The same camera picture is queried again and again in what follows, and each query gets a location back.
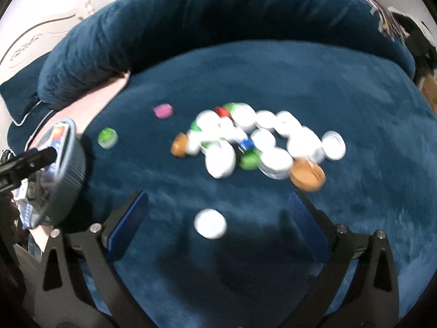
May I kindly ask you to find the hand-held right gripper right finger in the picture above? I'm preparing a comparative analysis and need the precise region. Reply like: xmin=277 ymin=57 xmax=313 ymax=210
xmin=280 ymin=191 xmax=401 ymax=328

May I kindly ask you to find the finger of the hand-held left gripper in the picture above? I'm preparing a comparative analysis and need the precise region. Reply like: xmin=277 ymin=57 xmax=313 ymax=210
xmin=0 ymin=148 xmax=57 ymax=192

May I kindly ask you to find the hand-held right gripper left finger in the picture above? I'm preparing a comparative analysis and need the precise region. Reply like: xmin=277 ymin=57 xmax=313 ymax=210
xmin=41 ymin=189 xmax=151 ymax=328

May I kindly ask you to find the grey mesh basket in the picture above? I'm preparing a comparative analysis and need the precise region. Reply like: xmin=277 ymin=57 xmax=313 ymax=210
xmin=14 ymin=119 xmax=88 ymax=229

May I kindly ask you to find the large gold lid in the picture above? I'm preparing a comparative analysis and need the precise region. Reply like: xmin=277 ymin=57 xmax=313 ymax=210
xmin=288 ymin=159 xmax=326 ymax=192

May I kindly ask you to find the single white cap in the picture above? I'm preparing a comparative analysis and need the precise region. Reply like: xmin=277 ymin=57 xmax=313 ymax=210
xmin=194 ymin=208 xmax=227 ymax=240

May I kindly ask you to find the lone green cap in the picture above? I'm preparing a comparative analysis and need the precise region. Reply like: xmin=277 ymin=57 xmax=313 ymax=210
xmin=98 ymin=127 xmax=119 ymax=150

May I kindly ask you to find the pile of plastic bottle caps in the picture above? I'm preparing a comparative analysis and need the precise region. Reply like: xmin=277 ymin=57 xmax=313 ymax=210
xmin=171 ymin=102 xmax=347 ymax=192

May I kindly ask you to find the pink cap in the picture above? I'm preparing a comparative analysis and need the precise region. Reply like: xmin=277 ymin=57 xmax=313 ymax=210
xmin=153 ymin=104 xmax=173 ymax=119

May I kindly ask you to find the colourful printed packet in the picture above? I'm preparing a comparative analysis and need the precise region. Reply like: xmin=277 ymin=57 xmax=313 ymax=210
xmin=32 ymin=125 xmax=70 ymax=178

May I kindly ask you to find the blue cushion with white piping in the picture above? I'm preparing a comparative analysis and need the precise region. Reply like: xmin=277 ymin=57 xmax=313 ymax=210
xmin=0 ymin=55 xmax=57 ymax=125

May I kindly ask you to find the pink cloth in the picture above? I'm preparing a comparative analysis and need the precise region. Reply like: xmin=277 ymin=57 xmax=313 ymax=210
xmin=31 ymin=71 xmax=132 ymax=144

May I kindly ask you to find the white panel with grey lines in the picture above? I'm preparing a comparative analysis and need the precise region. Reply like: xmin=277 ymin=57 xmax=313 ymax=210
xmin=0 ymin=0 xmax=115 ymax=76

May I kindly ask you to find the dark blue velvet cushion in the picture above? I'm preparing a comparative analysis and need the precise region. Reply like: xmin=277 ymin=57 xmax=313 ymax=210
xmin=0 ymin=0 xmax=437 ymax=328

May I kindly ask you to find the dark clothes heap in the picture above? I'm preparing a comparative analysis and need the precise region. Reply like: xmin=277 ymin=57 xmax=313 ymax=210
xmin=392 ymin=12 xmax=437 ymax=83

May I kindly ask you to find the patterned cloth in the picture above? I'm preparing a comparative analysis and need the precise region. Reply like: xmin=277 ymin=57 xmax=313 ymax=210
xmin=370 ymin=0 xmax=408 ymax=42

